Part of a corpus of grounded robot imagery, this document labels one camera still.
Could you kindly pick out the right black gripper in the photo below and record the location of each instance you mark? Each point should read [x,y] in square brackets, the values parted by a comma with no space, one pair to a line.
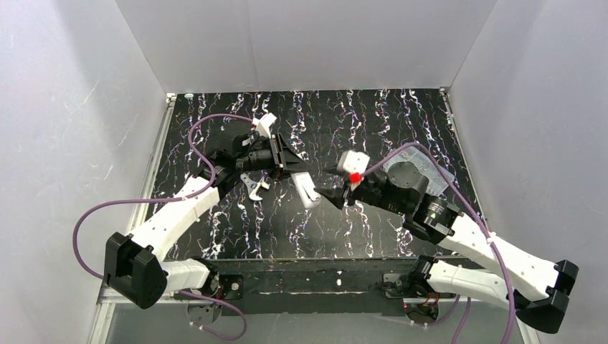
[348,192]

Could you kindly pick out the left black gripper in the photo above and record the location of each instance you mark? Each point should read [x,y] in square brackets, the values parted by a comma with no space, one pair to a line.
[276,155]

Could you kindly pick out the white remote control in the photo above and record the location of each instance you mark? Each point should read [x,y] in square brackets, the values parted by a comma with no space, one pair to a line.
[305,187]

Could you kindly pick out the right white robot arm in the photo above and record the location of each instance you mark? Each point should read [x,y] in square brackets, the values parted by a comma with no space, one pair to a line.
[537,290]

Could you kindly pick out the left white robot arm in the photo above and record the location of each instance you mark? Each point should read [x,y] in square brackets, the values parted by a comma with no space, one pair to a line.
[135,264]

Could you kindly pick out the clear plastic screw box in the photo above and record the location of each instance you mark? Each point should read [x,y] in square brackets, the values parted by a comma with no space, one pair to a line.
[437,184]

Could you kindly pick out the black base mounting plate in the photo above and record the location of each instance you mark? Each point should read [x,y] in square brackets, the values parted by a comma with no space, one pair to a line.
[312,286]

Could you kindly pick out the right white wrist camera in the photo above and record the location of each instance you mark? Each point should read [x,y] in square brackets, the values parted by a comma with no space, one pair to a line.
[353,164]

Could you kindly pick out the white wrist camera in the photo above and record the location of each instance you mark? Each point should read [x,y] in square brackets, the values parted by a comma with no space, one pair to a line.
[263,125]
[353,164]

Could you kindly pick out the red handled adjustable wrench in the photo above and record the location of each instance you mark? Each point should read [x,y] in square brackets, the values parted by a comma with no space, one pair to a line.
[254,187]

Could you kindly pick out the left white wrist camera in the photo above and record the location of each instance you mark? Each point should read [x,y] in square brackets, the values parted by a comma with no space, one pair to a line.
[263,125]

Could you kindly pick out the aluminium frame rail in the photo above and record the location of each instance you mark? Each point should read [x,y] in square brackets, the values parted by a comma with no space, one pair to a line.
[104,309]

